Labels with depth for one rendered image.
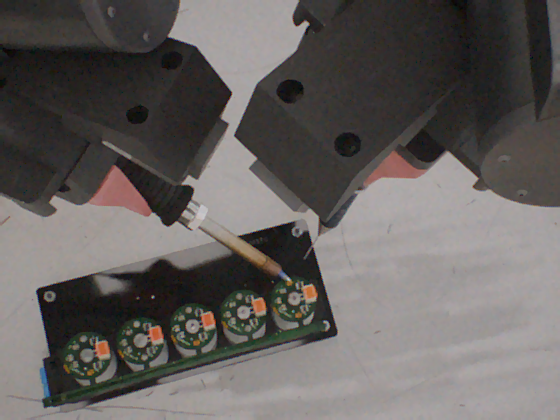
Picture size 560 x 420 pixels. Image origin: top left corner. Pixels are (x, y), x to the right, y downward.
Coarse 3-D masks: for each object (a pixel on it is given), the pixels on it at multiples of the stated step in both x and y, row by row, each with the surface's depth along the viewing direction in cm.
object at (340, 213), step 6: (360, 186) 56; (366, 186) 56; (354, 192) 56; (360, 192) 56; (348, 198) 57; (354, 198) 58; (348, 204) 58; (342, 210) 58; (336, 216) 59; (342, 216) 59; (324, 222) 60; (330, 222) 59; (336, 222) 60
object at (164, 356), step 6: (138, 336) 65; (144, 336) 65; (138, 342) 65; (144, 342) 65; (168, 348) 69; (162, 354) 66; (168, 354) 69; (156, 360) 66; (162, 360) 67; (132, 366) 67; (138, 366) 66; (150, 366) 66
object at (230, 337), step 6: (246, 306) 66; (240, 312) 65; (246, 312) 65; (240, 318) 66; (246, 318) 66; (222, 324) 67; (264, 324) 67; (222, 330) 69; (264, 330) 69; (228, 336) 68; (234, 336) 66; (240, 336) 66; (246, 336) 66; (258, 336) 68; (234, 342) 68
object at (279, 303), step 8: (280, 280) 66; (296, 280) 66; (304, 280) 66; (280, 288) 66; (288, 288) 66; (296, 288) 66; (272, 296) 66; (280, 296) 66; (272, 304) 66; (280, 304) 66; (288, 304) 66; (304, 304) 66; (312, 304) 66; (280, 312) 66; (288, 312) 66; (296, 312) 66; (304, 312) 66; (312, 312) 66; (288, 320) 66; (296, 320) 66
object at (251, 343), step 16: (320, 320) 66; (272, 336) 65; (288, 336) 65; (208, 352) 65; (224, 352) 65; (240, 352) 65; (144, 368) 65; (160, 368) 65; (176, 368) 65; (96, 384) 64; (112, 384) 64; (48, 400) 64; (64, 400) 64
